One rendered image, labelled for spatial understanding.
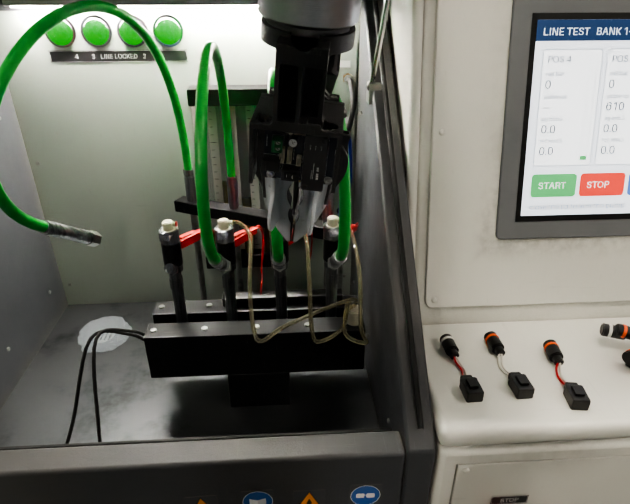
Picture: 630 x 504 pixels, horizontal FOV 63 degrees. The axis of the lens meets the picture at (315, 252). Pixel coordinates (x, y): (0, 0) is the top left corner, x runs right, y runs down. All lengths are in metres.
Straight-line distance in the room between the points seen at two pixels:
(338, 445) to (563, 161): 0.51
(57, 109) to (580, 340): 0.96
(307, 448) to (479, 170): 0.46
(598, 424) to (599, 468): 0.08
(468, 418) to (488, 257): 0.26
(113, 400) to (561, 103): 0.84
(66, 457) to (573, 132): 0.80
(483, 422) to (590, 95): 0.48
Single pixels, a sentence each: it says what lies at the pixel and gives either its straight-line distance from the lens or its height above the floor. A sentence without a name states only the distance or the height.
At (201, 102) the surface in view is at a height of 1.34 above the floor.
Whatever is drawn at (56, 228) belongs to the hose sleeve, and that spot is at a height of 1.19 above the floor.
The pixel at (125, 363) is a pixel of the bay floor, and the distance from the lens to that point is 1.03.
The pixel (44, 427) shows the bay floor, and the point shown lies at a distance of 0.96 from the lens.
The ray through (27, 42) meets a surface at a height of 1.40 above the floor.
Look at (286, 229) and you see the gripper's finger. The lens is 0.51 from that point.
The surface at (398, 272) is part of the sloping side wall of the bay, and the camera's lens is 0.71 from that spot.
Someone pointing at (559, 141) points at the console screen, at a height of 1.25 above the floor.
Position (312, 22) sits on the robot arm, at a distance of 0.38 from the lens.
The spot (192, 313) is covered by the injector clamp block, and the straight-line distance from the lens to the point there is 0.86.
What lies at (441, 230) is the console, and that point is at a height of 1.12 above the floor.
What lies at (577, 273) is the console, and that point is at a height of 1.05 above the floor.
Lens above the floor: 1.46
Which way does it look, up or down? 28 degrees down
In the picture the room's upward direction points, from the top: straight up
